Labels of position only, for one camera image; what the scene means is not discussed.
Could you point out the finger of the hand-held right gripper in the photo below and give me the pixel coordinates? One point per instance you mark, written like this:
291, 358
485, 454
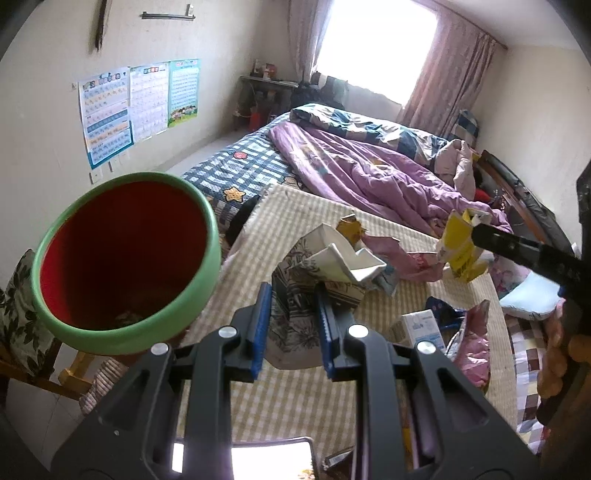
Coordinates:
512, 247

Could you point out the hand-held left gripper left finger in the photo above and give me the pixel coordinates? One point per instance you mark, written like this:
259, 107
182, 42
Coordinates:
262, 323

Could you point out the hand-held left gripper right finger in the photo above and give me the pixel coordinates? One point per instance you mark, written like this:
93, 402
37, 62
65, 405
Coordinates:
326, 332

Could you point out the yellow and white carton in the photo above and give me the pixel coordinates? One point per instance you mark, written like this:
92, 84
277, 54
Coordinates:
457, 249

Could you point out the grey print carton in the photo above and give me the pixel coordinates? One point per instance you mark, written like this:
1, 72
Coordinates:
332, 267

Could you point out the blue snack wrapper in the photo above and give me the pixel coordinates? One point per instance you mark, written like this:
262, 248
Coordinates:
438, 307

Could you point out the green and red bin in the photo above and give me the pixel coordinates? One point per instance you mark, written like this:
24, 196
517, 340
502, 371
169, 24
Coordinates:
115, 254

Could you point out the person's right hand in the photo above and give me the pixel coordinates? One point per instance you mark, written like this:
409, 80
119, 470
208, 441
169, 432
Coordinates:
554, 355

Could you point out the pink printed cloth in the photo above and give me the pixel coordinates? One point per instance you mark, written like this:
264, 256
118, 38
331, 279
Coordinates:
508, 277

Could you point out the dark bed headboard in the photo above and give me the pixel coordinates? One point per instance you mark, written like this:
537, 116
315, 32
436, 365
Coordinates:
521, 194

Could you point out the light blue pillow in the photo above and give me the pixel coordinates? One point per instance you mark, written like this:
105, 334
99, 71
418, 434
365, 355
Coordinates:
531, 297

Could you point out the light blue wrapper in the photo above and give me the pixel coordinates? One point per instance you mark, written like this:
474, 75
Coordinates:
387, 282

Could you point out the beige checkered mat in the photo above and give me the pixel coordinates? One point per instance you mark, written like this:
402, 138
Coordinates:
286, 406

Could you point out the small white carton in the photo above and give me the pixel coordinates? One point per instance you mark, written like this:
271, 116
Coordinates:
420, 325

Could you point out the white clothes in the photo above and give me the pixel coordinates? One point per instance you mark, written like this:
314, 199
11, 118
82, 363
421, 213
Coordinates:
457, 166

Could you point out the pink plastic wrapper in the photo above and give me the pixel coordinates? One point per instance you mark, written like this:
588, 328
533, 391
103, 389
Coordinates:
408, 263

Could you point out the gold foil wrapper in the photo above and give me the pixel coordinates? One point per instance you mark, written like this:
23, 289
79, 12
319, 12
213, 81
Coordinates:
351, 229

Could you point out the pink foil packet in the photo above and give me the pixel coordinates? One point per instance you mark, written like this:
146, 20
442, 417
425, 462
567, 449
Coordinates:
472, 350

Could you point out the blue plaid pillow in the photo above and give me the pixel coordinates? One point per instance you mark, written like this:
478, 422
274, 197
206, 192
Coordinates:
467, 127

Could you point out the blue plaid bed sheet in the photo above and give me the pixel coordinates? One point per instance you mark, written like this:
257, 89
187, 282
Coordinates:
244, 166

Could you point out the purple duvet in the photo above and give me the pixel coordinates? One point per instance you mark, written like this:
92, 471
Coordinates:
369, 180

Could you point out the pink curtain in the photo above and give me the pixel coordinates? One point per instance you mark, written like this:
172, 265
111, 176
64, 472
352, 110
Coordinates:
450, 74
304, 37

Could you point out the wooden chair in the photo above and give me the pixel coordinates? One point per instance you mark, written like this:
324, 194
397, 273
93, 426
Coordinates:
74, 376

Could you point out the patchwork quilt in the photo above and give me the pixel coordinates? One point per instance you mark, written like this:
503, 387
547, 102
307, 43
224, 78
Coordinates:
360, 122

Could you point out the small cluttered desk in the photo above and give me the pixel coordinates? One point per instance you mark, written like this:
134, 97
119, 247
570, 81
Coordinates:
263, 92

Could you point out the leaf print cushion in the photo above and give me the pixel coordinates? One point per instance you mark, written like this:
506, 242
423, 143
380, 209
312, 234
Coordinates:
21, 318

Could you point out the pile of dark bags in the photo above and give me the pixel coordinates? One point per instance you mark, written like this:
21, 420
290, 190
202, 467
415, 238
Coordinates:
325, 90

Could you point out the window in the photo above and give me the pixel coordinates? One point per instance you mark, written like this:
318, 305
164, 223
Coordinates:
376, 46

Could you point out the white wall socket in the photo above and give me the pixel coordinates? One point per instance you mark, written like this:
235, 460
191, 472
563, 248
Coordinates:
96, 177

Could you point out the teal wall poster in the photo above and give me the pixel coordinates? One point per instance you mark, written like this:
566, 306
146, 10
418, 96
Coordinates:
184, 92

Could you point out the white wall poster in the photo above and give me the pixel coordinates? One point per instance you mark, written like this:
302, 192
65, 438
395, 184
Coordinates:
148, 101

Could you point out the blue bordered wall poster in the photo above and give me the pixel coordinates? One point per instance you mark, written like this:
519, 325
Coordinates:
106, 120

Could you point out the metal wall rail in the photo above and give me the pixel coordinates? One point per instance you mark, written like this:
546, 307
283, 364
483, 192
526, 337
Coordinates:
168, 15

